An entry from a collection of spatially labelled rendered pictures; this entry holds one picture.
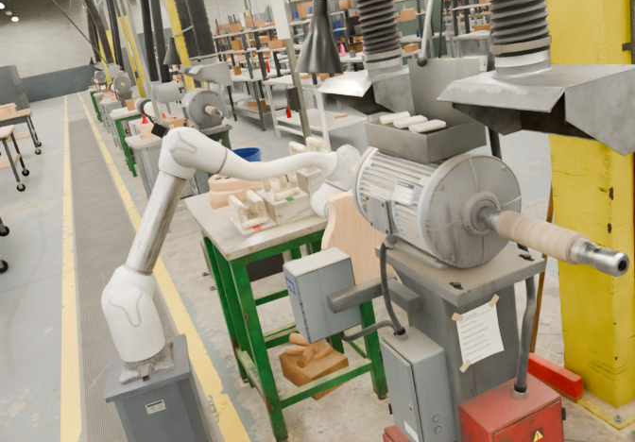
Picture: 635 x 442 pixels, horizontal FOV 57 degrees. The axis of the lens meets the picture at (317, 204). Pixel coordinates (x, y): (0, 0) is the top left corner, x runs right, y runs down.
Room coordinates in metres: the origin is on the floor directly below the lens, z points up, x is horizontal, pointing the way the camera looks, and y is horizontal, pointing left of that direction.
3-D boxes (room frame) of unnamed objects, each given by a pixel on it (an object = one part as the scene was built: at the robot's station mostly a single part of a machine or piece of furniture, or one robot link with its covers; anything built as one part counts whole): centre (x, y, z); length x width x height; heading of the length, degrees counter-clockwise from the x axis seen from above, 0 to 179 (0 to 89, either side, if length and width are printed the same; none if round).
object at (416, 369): (1.22, -0.15, 0.93); 0.15 x 0.10 x 0.55; 20
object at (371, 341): (2.27, -0.12, 0.45); 0.05 x 0.05 x 0.90; 20
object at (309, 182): (2.45, 0.00, 1.02); 0.27 x 0.15 x 0.17; 19
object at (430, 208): (1.33, -0.27, 1.25); 0.41 x 0.27 x 0.26; 20
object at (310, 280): (1.33, -0.01, 0.99); 0.24 x 0.21 x 0.26; 20
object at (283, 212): (2.40, 0.14, 0.98); 0.27 x 0.16 x 0.09; 19
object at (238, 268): (2.10, 0.35, 0.45); 0.05 x 0.05 x 0.90; 20
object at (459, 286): (1.27, -0.30, 1.11); 0.36 x 0.24 x 0.04; 20
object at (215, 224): (2.44, 0.21, 0.55); 0.62 x 0.58 x 0.76; 20
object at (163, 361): (1.75, 0.68, 0.73); 0.22 x 0.18 x 0.06; 12
